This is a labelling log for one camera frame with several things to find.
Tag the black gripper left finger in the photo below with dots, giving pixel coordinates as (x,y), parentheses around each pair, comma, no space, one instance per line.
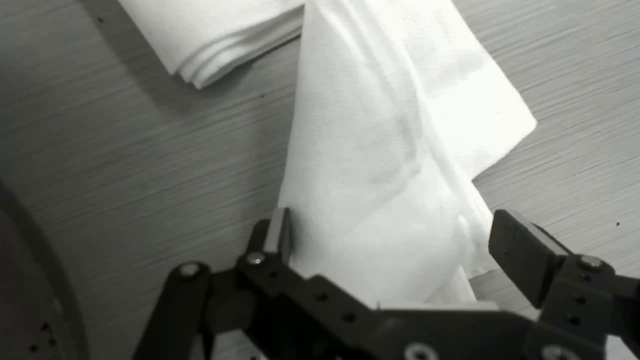
(267,287)

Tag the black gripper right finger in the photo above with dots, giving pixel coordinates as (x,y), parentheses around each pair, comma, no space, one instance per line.
(567,301)

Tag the white wiping cloth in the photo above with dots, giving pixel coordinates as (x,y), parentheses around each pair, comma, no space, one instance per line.
(386,133)

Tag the black non-stick frying pan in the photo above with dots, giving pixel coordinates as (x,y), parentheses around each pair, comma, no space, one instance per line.
(26,301)

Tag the folded white cloth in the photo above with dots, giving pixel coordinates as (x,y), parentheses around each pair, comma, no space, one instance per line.
(207,32)

